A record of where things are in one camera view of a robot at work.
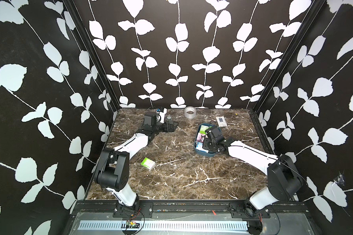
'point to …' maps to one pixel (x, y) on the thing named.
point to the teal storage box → (210, 154)
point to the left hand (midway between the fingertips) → (174, 120)
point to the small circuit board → (132, 224)
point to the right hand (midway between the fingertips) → (203, 141)
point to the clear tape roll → (190, 116)
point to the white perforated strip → (165, 225)
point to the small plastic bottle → (168, 117)
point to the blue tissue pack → (199, 146)
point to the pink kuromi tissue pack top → (200, 137)
